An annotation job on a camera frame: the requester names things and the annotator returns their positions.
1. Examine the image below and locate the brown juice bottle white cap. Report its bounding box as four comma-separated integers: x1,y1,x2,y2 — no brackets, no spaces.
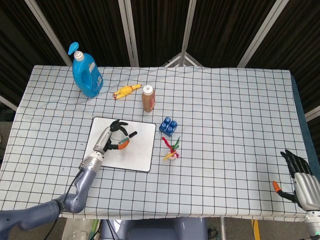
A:
141,84,156,113

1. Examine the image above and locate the green marker pen black cap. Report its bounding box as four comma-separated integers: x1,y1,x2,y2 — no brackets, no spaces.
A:
118,130,138,146

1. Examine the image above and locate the grey robot torso base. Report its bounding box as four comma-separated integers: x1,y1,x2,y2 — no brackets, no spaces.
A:
99,216,208,240

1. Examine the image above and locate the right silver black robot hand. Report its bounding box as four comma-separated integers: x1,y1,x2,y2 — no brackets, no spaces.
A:
271,149,320,212

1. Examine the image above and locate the colourful feather shuttlecock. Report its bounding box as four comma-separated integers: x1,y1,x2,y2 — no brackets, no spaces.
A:
161,136,182,162

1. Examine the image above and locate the white screen frame post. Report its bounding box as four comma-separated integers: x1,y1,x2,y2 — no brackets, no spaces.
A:
117,0,140,67
179,0,197,67
23,0,73,67
237,0,286,68

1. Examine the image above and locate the blue detergent bottle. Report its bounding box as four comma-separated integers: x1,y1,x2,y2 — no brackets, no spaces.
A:
68,41,104,98

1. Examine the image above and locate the white dry-erase board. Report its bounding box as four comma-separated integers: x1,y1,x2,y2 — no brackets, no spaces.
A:
82,116,157,173

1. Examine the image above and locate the yellow cable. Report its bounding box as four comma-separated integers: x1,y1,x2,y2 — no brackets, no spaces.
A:
251,219,261,240

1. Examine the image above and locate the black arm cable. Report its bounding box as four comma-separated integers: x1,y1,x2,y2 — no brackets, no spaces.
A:
48,168,85,240

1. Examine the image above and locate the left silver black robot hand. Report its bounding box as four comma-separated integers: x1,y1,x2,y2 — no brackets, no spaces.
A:
92,119,131,154

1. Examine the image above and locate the grid-pattern tablecloth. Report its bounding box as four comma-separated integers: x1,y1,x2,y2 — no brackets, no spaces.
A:
0,64,308,222

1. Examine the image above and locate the yellow rubber chicken toy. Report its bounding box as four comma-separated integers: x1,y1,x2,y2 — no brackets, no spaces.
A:
112,83,143,101

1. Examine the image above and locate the blue building block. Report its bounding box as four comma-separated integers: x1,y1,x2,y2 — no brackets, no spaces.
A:
159,116,179,138

